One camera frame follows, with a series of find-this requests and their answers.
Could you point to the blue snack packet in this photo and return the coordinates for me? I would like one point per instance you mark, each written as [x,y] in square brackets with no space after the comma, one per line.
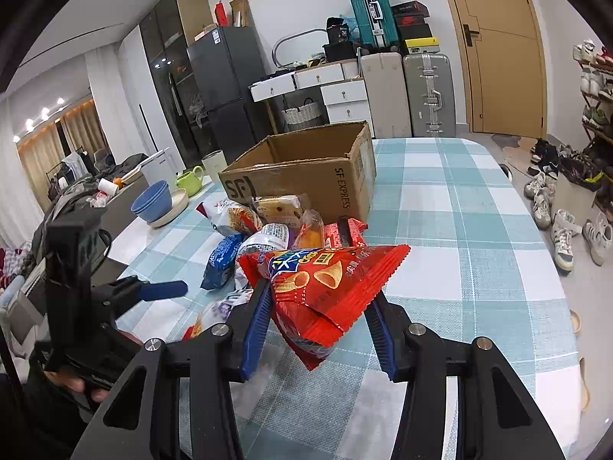
[220,261]

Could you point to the silver suitcase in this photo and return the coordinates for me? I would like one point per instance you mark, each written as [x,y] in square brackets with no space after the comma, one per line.
[428,91]

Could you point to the grey irregular door mat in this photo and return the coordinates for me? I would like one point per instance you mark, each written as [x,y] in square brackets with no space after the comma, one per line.
[503,141]

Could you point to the rows of stored shoes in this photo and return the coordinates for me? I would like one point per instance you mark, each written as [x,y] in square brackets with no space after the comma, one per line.
[591,81]

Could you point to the small open cardboard box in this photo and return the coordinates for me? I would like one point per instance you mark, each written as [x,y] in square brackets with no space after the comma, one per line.
[242,12]

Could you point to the black bag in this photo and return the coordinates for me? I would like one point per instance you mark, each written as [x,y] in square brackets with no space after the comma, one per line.
[342,52]

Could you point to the black printed package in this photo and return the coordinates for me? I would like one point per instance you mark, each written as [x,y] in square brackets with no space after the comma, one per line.
[339,31]

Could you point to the brown cardboard box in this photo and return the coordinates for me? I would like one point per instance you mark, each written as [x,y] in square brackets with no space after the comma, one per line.
[287,182]

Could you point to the plain black shoe box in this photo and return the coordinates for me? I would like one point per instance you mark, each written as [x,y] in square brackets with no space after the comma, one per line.
[415,32]

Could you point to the white purple snack bag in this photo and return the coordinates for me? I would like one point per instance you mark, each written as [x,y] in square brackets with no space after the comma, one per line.
[268,237]

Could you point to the clear bread packet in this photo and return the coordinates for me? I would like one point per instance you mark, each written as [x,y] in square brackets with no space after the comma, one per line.
[280,208]

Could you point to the white red snack packet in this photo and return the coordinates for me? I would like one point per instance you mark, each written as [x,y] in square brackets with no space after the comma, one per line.
[230,211]

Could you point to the beige curtains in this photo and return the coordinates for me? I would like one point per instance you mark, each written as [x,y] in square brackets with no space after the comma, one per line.
[81,129]

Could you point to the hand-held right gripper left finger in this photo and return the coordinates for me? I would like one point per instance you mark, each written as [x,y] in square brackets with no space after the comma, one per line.
[256,326]

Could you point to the clear orange snack packet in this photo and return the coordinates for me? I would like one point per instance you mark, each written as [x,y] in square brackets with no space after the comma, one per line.
[309,232]

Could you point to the checked tablecloth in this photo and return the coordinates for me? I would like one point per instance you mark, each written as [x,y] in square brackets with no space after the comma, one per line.
[455,230]

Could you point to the small red snack packet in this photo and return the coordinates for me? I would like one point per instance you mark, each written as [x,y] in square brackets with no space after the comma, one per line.
[347,232]

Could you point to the wicker basket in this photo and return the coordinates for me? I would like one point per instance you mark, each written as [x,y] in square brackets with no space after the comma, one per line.
[304,115]

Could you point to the wooden chair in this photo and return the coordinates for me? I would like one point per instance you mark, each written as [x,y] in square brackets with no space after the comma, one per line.
[584,383]
[576,322]

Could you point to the wooden shoe rack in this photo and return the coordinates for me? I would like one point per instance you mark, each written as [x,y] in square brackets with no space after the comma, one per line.
[594,100]

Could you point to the beige bowl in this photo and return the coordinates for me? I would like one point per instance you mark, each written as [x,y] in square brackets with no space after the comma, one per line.
[177,206]

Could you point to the dark grey fridge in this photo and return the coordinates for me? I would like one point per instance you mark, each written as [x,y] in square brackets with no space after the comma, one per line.
[230,81]

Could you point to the dark clothes pile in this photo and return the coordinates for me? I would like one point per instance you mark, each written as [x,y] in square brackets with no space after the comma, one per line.
[81,187]

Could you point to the flat black shoe box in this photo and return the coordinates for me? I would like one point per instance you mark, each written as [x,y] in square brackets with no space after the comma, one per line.
[409,8]

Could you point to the tan wooden door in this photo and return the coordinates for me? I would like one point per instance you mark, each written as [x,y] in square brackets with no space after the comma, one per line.
[498,57]

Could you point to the yellow black shoe box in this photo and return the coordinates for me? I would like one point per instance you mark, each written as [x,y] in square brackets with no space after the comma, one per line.
[421,46]

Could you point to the red cone snack bag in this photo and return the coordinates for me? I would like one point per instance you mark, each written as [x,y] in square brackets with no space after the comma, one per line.
[325,292]

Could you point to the beige round mat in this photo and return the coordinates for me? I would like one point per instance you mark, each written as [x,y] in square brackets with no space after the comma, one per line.
[522,158]

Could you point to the teal suitcase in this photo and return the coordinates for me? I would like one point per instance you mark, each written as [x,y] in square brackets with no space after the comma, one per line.
[371,14]

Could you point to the dark glass cabinet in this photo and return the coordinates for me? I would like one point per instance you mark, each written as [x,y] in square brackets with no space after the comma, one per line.
[167,81]

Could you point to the blue plastic bag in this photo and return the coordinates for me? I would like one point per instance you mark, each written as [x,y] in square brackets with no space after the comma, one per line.
[352,24]

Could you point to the white orange snack packet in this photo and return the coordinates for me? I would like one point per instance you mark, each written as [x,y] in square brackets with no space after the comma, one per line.
[215,316]

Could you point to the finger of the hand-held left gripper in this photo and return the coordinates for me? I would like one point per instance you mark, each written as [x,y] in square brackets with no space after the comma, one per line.
[163,290]

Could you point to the blue bowl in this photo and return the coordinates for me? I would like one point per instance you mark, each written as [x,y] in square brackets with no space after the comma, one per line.
[151,196]
[155,216]

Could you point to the white kettle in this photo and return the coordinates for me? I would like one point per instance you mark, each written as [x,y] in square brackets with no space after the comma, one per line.
[158,165]

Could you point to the scattered loose shoes group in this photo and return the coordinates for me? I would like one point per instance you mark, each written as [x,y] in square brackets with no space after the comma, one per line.
[560,235]

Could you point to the beige suitcase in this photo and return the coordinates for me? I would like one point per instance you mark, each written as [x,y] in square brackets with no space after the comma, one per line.
[385,96]

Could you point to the green mug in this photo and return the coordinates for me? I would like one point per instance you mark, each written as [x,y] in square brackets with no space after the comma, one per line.
[187,182]

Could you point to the metal framed mirror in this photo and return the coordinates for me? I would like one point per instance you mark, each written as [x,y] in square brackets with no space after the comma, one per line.
[287,40]

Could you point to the person's left hand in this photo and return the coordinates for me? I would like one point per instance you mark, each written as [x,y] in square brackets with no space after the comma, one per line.
[72,385]

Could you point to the black red shoe box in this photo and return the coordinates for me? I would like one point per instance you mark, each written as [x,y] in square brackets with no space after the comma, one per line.
[409,20]

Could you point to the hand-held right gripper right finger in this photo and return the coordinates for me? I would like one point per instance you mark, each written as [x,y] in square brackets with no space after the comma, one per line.
[383,340]

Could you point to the red bottle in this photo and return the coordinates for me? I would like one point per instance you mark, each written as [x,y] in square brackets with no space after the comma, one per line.
[222,14]

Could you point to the white drawer dresser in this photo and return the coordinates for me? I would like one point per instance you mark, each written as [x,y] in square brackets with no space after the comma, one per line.
[342,93]

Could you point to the beige tumbler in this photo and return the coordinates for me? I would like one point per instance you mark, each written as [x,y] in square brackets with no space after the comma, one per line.
[214,165]

